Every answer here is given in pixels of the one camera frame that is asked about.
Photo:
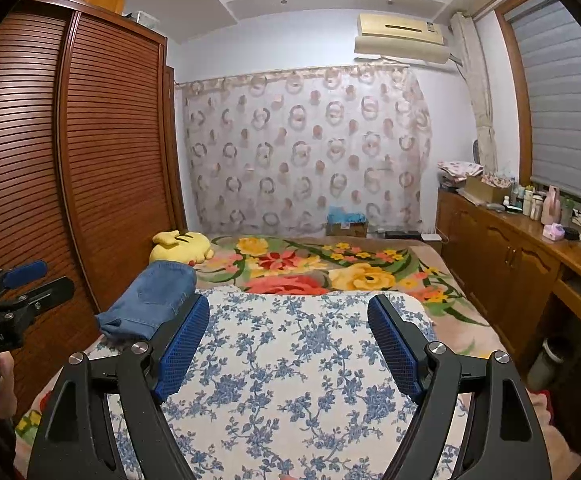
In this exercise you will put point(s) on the beige wall air conditioner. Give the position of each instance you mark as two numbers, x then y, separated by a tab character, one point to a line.
400	37

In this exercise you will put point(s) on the person's left hand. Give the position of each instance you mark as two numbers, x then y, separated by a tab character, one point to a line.
6	382

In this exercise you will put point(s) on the beige tied window curtain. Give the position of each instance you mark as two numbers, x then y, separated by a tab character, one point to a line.
477	90

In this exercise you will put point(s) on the pink flowered fleece blanket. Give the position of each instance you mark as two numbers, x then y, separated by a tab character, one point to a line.
320	265

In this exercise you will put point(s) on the yellow plush toy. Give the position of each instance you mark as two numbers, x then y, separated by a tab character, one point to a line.
180	246

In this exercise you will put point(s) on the circle patterned sheer curtain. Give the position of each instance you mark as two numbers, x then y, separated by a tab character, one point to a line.
300	150

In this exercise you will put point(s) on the green bottle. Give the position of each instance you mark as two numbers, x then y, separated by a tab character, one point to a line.
566	211

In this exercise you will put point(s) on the brown slatted wooden wardrobe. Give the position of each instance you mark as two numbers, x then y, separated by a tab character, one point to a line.
30	160

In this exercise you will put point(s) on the blue denim pants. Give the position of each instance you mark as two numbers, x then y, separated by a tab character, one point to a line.
150	295

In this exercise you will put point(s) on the small white box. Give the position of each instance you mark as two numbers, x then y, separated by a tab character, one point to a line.
432	236

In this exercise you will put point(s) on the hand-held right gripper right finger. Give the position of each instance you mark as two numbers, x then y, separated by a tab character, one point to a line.
395	350

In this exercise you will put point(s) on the wooden sideboard cabinet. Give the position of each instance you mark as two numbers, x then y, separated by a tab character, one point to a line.
505	255

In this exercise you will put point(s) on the cardboard box by curtain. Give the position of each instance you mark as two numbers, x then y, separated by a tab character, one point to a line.
346	230

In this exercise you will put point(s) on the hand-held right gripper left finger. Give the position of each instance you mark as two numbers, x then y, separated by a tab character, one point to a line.
185	350

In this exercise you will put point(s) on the white bottle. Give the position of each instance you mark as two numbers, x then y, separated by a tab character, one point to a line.
536	207

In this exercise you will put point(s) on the grey window blind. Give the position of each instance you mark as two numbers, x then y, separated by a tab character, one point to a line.
560	90

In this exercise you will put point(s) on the folded patterned cloth stack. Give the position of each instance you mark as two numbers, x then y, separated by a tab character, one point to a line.
459	171

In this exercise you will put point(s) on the flat black device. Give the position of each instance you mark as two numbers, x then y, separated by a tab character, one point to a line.
401	234

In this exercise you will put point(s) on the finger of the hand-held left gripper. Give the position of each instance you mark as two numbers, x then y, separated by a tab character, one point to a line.
25	273
45	294

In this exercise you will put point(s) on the open cardboard box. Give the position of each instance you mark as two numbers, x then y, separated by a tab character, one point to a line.
487	189

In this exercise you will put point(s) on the clear plastic storage box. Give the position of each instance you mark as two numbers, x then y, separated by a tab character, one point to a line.
148	19

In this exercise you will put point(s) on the grey trash bin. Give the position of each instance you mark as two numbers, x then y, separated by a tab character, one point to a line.
547	365

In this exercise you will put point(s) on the small grey fan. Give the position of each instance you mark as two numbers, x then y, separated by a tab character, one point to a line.
475	149

